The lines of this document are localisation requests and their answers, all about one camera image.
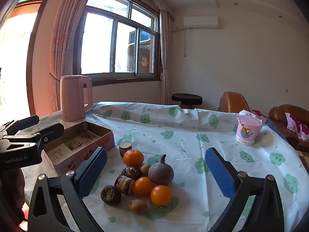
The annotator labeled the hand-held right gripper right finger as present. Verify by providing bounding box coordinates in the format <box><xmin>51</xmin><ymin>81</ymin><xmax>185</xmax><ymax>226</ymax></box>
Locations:
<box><xmin>205</xmin><ymin>147</ymin><xmax>285</xmax><ymax>232</ymax></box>

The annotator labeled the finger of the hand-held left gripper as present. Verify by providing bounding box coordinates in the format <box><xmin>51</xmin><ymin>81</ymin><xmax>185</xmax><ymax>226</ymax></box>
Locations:
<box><xmin>3</xmin><ymin>122</ymin><xmax>65</xmax><ymax>150</ymax></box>
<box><xmin>6</xmin><ymin>115</ymin><xmax>40</xmax><ymax>136</ymax></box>

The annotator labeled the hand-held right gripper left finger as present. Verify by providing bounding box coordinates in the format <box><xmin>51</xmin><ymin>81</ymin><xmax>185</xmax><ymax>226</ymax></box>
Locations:
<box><xmin>27</xmin><ymin>147</ymin><xmax>108</xmax><ymax>232</ymax></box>

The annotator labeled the pink metal tin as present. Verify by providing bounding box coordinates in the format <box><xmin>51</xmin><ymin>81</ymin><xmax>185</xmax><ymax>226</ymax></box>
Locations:
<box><xmin>43</xmin><ymin>121</ymin><xmax>115</xmax><ymax>172</ymax></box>

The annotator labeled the purple sugarcane piece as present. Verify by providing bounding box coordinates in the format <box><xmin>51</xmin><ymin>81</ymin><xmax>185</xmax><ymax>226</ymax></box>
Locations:
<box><xmin>114</xmin><ymin>175</ymin><xmax>135</xmax><ymax>196</ymax></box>
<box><xmin>119</xmin><ymin>142</ymin><xmax>133</xmax><ymax>157</ymax></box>

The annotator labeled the bumpy orange mandarin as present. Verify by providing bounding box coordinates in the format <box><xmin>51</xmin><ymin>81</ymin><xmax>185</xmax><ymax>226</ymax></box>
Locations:
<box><xmin>123</xmin><ymin>149</ymin><xmax>144</xmax><ymax>168</ymax></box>

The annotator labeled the smooth orange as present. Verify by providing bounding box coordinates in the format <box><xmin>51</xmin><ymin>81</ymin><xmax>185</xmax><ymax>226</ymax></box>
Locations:
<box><xmin>150</xmin><ymin>185</ymin><xmax>172</xmax><ymax>208</ymax></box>
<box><xmin>132</xmin><ymin>177</ymin><xmax>154</xmax><ymax>197</ymax></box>

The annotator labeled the brown kiwi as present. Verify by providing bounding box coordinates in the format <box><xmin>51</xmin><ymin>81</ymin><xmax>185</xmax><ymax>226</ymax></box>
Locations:
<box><xmin>140</xmin><ymin>164</ymin><xmax>152</xmax><ymax>177</ymax></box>

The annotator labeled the purple passion fruit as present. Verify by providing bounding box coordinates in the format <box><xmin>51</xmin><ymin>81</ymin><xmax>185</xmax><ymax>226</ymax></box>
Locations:
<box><xmin>148</xmin><ymin>154</ymin><xmax>175</xmax><ymax>186</ymax></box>

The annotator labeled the person's left forearm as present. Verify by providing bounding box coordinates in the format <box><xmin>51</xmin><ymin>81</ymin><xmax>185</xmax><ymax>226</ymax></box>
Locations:
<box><xmin>0</xmin><ymin>167</ymin><xmax>27</xmax><ymax>225</ymax></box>

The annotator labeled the printed paper leaflet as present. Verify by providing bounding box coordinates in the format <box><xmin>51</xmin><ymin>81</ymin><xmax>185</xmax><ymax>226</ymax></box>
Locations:
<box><xmin>47</xmin><ymin>130</ymin><xmax>100</xmax><ymax>161</ymax></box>

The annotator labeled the pink electric kettle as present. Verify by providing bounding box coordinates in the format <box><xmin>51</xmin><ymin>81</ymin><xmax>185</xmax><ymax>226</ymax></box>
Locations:
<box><xmin>60</xmin><ymin>75</ymin><xmax>93</xmax><ymax>122</ymax></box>

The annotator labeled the pink cartoon cup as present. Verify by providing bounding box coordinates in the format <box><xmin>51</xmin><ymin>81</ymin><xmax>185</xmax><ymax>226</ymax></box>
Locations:
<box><xmin>236</xmin><ymin>115</ymin><xmax>267</xmax><ymax>146</ymax></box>

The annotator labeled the white green-cloud tablecloth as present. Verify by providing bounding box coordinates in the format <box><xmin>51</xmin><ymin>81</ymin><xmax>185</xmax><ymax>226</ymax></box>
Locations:
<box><xmin>22</xmin><ymin>101</ymin><xmax>305</xmax><ymax>232</ymax></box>

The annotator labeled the red floral cloth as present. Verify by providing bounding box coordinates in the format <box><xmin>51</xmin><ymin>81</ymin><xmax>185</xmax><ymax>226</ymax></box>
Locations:
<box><xmin>252</xmin><ymin>110</ymin><xmax>267</xmax><ymax>124</ymax></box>

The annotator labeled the brown leather armchair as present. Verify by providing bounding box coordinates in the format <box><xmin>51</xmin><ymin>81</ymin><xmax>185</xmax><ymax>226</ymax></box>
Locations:
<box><xmin>217</xmin><ymin>91</ymin><xmax>251</xmax><ymax>113</ymax></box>

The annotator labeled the dark blue quilted cloth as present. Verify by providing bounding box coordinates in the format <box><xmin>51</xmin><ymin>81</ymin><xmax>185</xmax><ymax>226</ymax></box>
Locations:
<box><xmin>266</xmin><ymin>119</ymin><xmax>289</xmax><ymax>143</ymax></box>

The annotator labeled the dark round stool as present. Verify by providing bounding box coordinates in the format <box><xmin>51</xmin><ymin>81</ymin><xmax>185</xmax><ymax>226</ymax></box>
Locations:
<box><xmin>171</xmin><ymin>93</ymin><xmax>203</xmax><ymax>109</ymax></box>

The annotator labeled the brown leather sofa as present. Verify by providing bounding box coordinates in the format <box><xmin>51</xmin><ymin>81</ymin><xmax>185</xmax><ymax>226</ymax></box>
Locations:
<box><xmin>268</xmin><ymin>104</ymin><xmax>309</xmax><ymax>153</ymax></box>

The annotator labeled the floral cushion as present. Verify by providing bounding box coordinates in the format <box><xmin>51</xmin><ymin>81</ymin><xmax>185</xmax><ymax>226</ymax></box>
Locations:
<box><xmin>284</xmin><ymin>112</ymin><xmax>309</xmax><ymax>142</ymax></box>

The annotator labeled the wide pink curtain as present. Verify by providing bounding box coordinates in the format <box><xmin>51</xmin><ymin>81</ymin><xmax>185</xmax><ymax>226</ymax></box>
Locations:
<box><xmin>48</xmin><ymin>0</ymin><xmax>98</xmax><ymax>113</ymax></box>

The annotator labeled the sliding glass window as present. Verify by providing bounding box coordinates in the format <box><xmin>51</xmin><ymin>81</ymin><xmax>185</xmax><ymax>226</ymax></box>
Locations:
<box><xmin>74</xmin><ymin>0</ymin><xmax>161</xmax><ymax>86</ymax></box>

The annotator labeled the narrow pink curtain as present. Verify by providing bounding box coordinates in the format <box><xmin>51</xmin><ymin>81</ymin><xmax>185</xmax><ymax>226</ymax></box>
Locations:
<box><xmin>159</xmin><ymin>11</ymin><xmax>173</xmax><ymax>105</ymax></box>

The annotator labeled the white air conditioner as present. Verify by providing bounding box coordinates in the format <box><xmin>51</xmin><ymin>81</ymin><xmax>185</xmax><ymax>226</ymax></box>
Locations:
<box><xmin>183</xmin><ymin>17</ymin><xmax>219</xmax><ymax>30</ymax></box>

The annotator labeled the wooden door frame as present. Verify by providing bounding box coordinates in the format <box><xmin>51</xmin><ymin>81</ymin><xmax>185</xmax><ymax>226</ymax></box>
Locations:
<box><xmin>26</xmin><ymin>0</ymin><xmax>52</xmax><ymax>118</ymax></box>

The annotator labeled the curtain tieback cord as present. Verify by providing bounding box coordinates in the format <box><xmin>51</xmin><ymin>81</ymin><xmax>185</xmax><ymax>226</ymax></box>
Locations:
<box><xmin>49</xmin><ymin>71</ymin><xmax>61</xmax><ymax>83</ymax></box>

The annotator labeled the air conditioner cord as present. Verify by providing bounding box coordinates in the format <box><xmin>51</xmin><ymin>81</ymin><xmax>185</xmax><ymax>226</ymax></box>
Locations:
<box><xmin>172</xmin><ymin>28</ymin><xmax>187</xmax><ymax>57</ymax></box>

